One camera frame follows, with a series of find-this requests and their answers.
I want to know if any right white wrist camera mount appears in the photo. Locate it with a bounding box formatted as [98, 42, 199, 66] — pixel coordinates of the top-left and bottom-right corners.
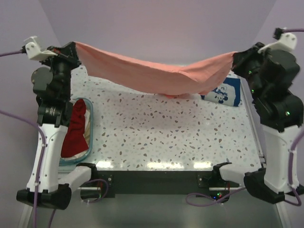
[258, 28, 297, 54]

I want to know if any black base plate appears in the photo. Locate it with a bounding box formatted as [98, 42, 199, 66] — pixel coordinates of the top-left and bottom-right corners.
[80, 171, 239, 200]

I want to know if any folded blue printed t-shirt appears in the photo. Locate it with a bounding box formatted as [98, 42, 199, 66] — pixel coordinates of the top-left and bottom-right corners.
[201, 77, 241, 107]

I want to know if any salmon pink t-shirt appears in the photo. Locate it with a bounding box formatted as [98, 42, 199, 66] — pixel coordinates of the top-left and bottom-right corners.
[76, 42, 234, 97]

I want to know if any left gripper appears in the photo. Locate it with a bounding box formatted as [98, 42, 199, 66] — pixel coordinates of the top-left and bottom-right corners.
[39, 41, 82, 99]

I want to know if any red t-shirt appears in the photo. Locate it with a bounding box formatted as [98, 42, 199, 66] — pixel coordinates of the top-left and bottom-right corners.
[61, 99, 88, 158]

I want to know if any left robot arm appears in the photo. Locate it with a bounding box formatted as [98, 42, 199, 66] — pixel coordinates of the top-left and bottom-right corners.
[16, 36, 98, 210]

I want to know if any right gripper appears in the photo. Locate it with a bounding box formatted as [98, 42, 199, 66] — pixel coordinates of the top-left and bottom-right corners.
[230, 41, 270, 100]

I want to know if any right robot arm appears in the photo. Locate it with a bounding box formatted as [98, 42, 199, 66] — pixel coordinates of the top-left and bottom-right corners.
[207, 42, 304, 204]

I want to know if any clear teal plastic bin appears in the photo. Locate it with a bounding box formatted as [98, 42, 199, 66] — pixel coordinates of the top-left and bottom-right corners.
[59, 98, 94, 166]

